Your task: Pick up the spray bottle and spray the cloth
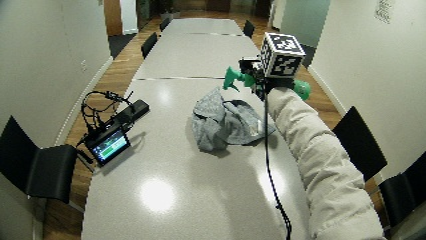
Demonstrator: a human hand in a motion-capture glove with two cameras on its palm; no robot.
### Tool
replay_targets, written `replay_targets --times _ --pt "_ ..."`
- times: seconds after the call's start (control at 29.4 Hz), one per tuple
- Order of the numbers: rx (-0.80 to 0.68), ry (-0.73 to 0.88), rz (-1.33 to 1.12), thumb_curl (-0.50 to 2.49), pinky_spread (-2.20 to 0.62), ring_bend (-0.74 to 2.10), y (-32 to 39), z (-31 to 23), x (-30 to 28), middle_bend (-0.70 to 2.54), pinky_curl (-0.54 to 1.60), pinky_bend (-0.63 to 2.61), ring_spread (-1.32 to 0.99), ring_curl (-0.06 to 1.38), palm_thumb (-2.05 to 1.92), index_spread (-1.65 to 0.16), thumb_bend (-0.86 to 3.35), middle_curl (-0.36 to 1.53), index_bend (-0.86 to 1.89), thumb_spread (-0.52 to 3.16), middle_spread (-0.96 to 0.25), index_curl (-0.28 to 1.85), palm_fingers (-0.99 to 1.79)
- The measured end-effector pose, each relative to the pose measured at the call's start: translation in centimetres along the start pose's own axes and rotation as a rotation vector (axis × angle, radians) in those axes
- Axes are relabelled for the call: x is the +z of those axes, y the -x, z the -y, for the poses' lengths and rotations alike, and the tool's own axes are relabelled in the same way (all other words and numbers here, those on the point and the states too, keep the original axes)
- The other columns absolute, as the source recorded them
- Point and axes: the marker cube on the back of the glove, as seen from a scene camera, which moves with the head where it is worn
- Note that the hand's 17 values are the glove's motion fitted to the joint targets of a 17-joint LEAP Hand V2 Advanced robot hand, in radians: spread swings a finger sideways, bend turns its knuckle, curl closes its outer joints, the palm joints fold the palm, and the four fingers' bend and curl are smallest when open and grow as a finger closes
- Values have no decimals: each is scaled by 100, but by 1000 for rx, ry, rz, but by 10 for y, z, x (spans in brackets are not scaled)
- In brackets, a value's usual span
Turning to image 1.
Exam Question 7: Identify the green spray bottle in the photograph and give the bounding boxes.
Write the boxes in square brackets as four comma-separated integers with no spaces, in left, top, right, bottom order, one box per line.
[223,65,313,101]

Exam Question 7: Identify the white marker cube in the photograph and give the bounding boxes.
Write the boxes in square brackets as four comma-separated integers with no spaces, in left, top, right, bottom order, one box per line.
[259,32,308,80]

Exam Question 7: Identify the black chair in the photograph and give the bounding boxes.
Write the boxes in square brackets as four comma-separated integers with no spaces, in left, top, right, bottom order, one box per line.
[140,31,160,60]
[332,106,389,183]
[379,151,426,232]
[159,16,172,33]
[242,19,258,39]
[0,115,81,205]

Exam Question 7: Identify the grey cloth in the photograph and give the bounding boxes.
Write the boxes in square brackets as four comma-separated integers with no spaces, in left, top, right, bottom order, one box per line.
[191,86,278,153]

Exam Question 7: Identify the grey plant pot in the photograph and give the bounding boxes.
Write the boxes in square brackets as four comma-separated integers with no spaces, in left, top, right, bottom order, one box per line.
[160,11,182,22]

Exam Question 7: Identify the brown wooden door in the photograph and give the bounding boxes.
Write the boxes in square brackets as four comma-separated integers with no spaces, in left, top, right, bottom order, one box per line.
[103,0,124,37]

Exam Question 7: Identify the small monitor with lit screen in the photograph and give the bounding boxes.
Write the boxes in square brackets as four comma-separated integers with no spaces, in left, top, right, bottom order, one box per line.
[83,127,134,168]

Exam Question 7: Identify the black stereo camera bar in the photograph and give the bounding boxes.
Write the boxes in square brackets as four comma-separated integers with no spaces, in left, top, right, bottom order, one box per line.
[112,98,152,130]

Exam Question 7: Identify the black glove cable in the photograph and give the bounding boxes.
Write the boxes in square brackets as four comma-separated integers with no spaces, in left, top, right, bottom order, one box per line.
[263,99,295,240]

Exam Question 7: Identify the black cable bundle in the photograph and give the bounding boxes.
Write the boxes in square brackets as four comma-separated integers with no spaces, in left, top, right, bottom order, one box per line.
[81,90,136,135]

